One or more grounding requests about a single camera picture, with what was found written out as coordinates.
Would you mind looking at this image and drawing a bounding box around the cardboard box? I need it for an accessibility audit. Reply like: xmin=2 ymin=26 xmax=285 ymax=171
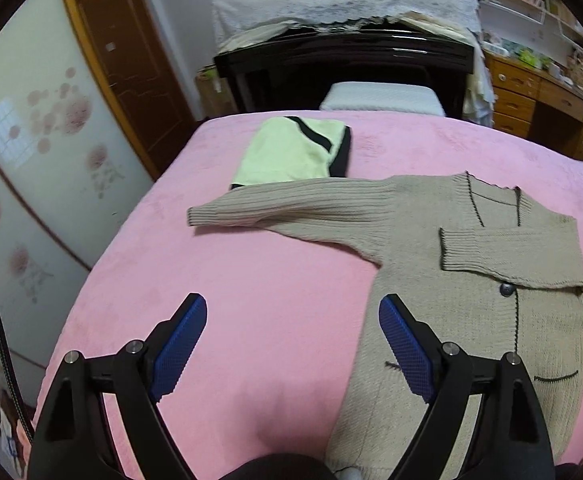
xmin=194 ymin=65 xmax=239 ymax=118

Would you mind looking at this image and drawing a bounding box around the pale yellow folded garment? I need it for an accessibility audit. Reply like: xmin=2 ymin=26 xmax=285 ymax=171
xmin=230 ymin=116 xmax=353 ymax=192

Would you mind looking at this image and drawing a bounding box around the floral sliding wardrobe door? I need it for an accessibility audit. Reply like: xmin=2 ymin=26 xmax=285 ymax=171
xmin=0 ymin=0 xmax=154 ymax=461

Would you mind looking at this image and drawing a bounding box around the cream cloth under lace cover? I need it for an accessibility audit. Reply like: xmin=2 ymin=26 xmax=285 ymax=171
xmin=218 ymin=15 xmax=495 ymax=128

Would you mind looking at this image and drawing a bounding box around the wooden desk with drawers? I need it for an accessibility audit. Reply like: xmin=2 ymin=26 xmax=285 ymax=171
xmin=486 ymin=52 xmax=583 ymax=168

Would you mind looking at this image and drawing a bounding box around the pink blanket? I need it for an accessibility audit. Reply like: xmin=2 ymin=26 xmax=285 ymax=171
xmin=31 ymin=110 xmax=583 ymax=480

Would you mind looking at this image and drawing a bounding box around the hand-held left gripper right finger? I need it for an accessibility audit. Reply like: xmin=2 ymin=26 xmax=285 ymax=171
xmin=379 ymin=294 xmax=557 ymax=480

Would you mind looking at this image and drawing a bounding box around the white bookshelf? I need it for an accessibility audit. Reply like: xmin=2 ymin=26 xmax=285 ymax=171
xmin=464 ymin=0 xmax=583 ymax=61

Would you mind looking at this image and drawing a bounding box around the black piano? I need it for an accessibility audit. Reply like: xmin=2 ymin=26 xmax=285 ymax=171
xmin=214 ymin=25 xmax=475 ymax=121

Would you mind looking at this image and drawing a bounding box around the brown wooden door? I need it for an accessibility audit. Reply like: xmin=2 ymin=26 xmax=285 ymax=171
xmin=58 ymin=0 xmax=197 ymax=181

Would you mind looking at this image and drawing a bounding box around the white piano stool cushion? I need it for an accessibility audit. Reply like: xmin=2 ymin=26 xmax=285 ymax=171
xmin=319 ymin=81 xmax=446 ymax=118

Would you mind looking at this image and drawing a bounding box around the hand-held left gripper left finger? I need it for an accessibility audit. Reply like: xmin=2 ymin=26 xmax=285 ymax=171
xmin=26 ymin=292 xmax=208 ymax=480

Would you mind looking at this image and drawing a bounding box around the beige knitted cardigan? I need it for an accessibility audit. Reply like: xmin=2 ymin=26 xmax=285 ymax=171
xmin=187 ymin=172 xmax=583 ymax=480

